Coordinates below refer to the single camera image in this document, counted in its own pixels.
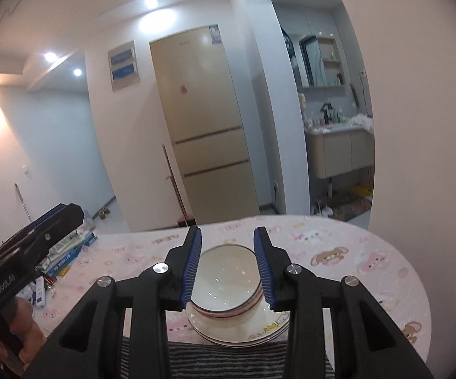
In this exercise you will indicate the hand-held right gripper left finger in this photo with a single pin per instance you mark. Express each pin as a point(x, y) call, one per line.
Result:
point(192, 270)

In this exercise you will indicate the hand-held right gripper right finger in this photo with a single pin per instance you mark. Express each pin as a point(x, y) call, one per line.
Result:
point(263, 270)

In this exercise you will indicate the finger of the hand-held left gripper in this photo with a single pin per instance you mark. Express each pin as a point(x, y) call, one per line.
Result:
point(52, 225)

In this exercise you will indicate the white bowl with dark rim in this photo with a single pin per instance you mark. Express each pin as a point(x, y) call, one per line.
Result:
point(226, 276)

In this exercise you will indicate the stack of white plates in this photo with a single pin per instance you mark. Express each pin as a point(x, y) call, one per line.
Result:
point(267, 327)

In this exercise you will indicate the pink patterned glass plate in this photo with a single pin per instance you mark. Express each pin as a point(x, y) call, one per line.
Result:
point(228, 315)

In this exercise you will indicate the white plate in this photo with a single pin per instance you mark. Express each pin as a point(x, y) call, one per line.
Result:
point(247, 342)

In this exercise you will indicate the person's left hand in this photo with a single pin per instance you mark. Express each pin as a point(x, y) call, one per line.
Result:
point(26, 331)

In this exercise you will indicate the mop stick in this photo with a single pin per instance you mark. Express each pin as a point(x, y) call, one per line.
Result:
point(22, 203)

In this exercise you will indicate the stack of books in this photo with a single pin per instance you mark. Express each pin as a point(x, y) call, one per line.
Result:
point(70, 258)

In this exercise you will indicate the white plastic device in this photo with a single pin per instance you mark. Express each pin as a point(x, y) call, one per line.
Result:
point(39, 294)

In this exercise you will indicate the red dustpan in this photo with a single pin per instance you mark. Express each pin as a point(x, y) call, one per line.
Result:
point(185, 221)

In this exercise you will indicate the pair of slippers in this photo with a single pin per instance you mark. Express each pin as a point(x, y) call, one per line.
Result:
point(104, 213)

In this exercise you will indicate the pink cartoon print tablecloth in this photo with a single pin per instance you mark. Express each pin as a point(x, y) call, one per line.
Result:
point(330, 244)

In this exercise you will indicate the white crumpled cloth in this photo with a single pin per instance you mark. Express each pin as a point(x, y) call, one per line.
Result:
point(321, 209)

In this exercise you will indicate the grey striped cloth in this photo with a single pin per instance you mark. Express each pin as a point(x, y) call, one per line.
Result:
point(231, 363)

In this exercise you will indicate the patterned floor mat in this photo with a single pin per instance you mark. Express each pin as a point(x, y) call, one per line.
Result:
point(354, 205)

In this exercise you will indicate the beige vanity cabinet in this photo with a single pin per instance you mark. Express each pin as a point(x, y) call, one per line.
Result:
point(336, 152)

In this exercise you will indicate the beige refrigerator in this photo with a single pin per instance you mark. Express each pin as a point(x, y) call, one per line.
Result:
point(204, 126)

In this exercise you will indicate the round ceiling light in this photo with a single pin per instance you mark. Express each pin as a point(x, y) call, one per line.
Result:
point(49, 56)
point(151, 2)
point(77, 72)

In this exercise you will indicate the toiletry bottles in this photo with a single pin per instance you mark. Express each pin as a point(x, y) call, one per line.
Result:
point(326, 116)

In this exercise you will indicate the electrical panel box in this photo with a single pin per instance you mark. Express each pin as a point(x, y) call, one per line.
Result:
point(124, 67)

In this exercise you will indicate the pile of clothes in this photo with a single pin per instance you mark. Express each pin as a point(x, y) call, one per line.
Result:
point(364, 121)

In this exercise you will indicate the mirror cabinet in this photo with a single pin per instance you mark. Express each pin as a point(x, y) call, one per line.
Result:
point(318, 61)

